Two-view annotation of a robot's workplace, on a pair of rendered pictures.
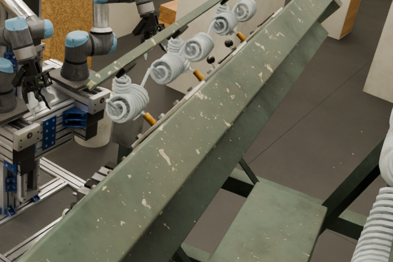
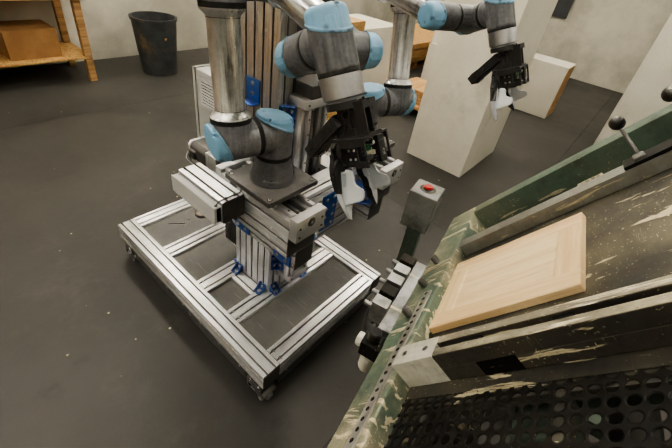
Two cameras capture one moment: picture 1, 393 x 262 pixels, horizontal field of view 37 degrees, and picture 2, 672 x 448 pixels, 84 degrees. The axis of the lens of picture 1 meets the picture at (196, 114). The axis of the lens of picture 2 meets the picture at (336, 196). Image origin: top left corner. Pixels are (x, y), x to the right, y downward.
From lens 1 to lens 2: 1.60 m
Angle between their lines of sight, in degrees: 8
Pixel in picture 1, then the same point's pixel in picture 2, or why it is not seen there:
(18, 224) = (283, 305)
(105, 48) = (403, 106)
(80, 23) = not seen: hidden behind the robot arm
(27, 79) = (345, 144)
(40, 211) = (305, 288)
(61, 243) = not seen: outside the picture
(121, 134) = (415, 216)
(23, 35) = (344, 45)
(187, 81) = (428, 149)
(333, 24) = (541, 105)
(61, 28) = not seen: hidden behind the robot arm
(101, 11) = (403, 57)
